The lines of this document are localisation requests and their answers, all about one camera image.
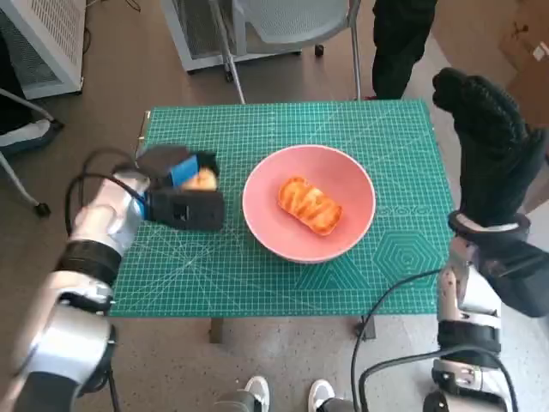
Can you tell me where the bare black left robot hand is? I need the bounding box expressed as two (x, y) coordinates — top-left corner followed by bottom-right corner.
(136, 144), (220, 190)

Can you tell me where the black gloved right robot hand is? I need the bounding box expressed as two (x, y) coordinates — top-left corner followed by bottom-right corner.
(431, 67), (549, 227)

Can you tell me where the round bread bun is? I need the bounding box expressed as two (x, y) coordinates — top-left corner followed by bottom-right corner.
(182, 167), (218, 192)

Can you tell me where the pink bowl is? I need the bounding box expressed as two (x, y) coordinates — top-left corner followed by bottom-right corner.
(242, 144), (377, 264)

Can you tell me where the long striped bread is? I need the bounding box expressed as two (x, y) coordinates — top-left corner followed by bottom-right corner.
(277, 176), (343, 237)

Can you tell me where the white board panel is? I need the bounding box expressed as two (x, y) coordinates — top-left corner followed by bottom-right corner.
(529, 188), (549, 241)

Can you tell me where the green cutting mat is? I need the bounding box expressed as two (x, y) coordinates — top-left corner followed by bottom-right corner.
(106, 100), (455, 319)

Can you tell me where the brown cardboard box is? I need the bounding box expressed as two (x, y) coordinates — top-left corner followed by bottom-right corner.
(497, 0), (549, 130)

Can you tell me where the white perforated cabinet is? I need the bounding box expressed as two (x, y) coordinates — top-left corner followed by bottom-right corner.
(0, 0), (87, 100)
(160, 0), (325, 82)

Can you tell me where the wheeled chair base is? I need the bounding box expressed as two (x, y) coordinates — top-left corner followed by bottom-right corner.
(0, 88), (65, 217)

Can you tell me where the person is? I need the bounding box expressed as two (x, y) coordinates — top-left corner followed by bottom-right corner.
(364, 0), (439, 101)
(0, 36), (57, 155)

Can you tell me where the grey mesh chair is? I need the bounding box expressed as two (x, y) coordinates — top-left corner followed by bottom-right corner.
(212, 0), (364, 106)

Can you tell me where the white shoe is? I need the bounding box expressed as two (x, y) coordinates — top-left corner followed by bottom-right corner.
(234, 376), (270, 412)
(307, 379), (335, 412)

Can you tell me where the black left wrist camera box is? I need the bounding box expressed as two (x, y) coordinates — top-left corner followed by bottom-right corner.
(145, 188), (226, 233)

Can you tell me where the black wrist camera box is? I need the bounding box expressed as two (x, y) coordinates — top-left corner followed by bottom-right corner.
(145, 188), (226, 233)
(474, 239), (549, 318)

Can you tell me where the black cable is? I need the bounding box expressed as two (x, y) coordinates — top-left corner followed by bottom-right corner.
(100, 324), (119, 412)
(63, 148), (145, 237)
(351, 269), (443, 412)
(359, 349), (516, 412)

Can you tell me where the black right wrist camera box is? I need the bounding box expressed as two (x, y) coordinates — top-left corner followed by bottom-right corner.
(474, 239), (549, 318)

